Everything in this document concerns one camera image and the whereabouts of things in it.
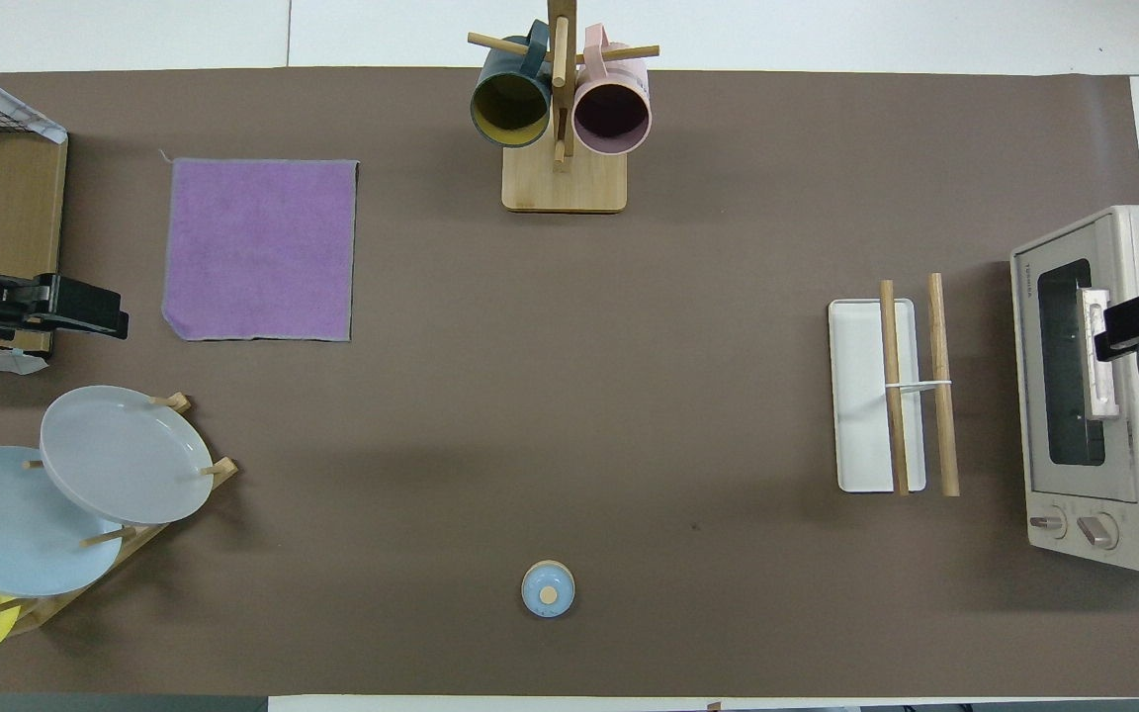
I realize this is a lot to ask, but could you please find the grey plate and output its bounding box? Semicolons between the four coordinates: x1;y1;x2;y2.
40;386;215;526

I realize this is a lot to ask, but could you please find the brown table mat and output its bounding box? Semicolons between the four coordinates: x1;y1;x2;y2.
0;67;1139;698

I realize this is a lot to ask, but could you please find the purple and grey towel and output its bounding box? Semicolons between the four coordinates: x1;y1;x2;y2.
162;158;360;343

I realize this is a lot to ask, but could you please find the dark teal mug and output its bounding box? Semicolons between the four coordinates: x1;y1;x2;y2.
471;20;553;149

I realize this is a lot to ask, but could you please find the wooden plate rack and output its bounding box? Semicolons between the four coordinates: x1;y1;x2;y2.
0;393;239;636

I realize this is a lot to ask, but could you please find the pink mug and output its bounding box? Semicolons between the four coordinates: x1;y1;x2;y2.
572;24;652;156

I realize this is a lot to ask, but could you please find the light blue plate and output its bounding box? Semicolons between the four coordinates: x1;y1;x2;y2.
0;446;124;598

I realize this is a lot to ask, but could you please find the wooden shelf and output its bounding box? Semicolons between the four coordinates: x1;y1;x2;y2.
0;77;69;357

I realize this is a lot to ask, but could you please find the blue jar with wooden knob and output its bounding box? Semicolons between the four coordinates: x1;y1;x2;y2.
521;560;576;618

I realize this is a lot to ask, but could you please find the wooden mug tree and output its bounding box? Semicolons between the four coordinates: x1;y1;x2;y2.
468;0;660;214

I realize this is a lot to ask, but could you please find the white rack with wooden bars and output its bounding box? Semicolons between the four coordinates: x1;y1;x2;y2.
828;273;961;497

